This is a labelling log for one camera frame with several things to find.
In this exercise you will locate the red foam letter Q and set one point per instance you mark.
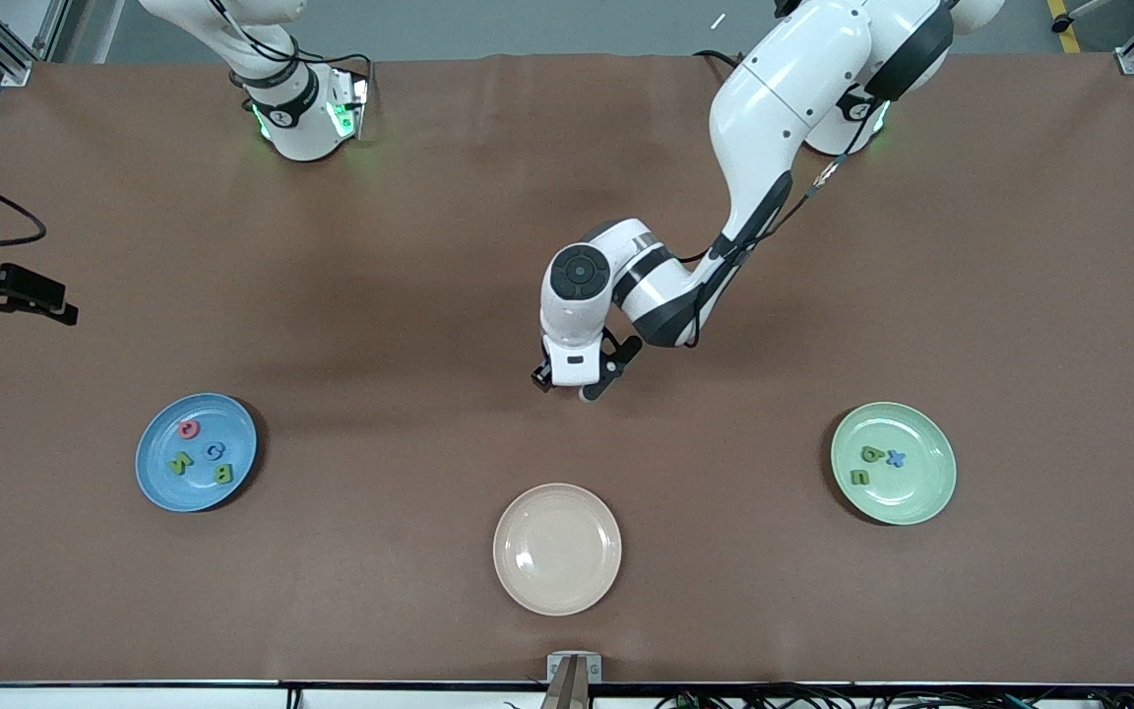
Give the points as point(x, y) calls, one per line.
point(182, 429)

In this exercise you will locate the blue foam letter G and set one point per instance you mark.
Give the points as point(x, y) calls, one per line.
point(208, 452)

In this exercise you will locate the green foam letter B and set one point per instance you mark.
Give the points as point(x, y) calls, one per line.
point(865, 451)
point(222, 476)

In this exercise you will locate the blue foam letter x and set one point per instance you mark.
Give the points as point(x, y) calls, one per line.
point(897, 459)

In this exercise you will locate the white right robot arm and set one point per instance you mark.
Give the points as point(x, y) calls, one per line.
point(296, 128)

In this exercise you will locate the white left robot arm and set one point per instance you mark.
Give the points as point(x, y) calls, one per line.
point(774, 98)

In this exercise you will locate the beige plate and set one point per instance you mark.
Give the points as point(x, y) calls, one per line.
point(557, 548)

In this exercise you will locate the blue plate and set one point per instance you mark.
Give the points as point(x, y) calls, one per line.
point(158, 487)

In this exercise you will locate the green plate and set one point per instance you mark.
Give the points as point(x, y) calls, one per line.
point(921, 492)

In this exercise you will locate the brown table cover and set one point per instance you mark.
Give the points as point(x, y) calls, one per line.
point(488, 246)

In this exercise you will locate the metal base connector box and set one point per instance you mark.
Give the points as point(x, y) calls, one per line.
point(350, 108)

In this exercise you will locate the white table edge profile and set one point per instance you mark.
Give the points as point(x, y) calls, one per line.
point(85, 697)

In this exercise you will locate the yellow floor tape strip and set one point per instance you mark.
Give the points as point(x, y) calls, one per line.
point(1067, 34)

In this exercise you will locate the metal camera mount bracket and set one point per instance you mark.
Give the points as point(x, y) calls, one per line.
point(574, 670)

